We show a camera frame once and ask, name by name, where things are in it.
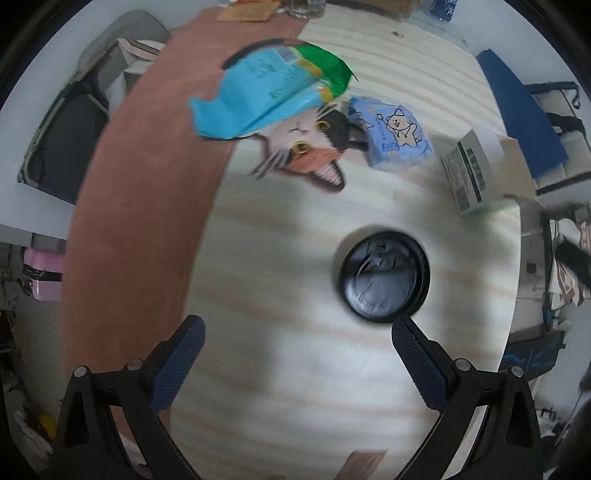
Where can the pink container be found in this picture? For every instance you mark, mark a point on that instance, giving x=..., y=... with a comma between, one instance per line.
x=44, y=277

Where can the black round plastic lid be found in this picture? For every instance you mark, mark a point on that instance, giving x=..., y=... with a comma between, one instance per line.
x=385, y=274

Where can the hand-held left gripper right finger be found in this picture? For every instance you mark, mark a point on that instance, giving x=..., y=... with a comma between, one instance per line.
x=418, y=364

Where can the cardboard box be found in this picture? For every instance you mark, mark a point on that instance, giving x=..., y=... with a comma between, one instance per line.
x=392, y=5

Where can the white cloth bag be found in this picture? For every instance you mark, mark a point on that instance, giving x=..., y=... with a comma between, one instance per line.
x=138, y=60

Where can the cat print mat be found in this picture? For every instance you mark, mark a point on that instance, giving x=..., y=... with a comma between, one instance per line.
x=304, y=147

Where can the chair with beige cloth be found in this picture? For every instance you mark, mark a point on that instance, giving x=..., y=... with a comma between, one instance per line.
x=568, y=267

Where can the blue cartoon tissue pack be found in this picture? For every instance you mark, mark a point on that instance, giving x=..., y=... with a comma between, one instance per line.
x=392, y=131

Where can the green and white medicine box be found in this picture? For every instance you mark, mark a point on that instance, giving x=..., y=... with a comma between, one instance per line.
x=471, y=175

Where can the grey office chair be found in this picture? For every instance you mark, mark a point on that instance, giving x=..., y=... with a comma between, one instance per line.
x=69, y=134

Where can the light blue packet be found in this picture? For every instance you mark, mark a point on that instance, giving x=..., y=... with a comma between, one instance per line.
x=249, y=92

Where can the small brown card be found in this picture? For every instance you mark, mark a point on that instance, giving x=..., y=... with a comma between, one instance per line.
x=362, y=466

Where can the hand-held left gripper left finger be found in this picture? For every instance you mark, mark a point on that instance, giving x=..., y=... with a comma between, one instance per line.
x=182, y=355

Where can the black and blue mat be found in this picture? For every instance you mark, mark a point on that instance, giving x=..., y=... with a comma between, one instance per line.
x=531, y=355

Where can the brown table cloth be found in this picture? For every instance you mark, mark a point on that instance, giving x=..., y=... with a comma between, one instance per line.
x=138, y=207

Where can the short clear glass bottle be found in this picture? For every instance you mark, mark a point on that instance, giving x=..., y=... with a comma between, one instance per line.
x=307, y=7

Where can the brown paper envelope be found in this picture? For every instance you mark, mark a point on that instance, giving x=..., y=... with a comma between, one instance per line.
x=247, y=10

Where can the green packet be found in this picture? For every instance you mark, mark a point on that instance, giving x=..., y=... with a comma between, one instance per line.
x=328, y=69

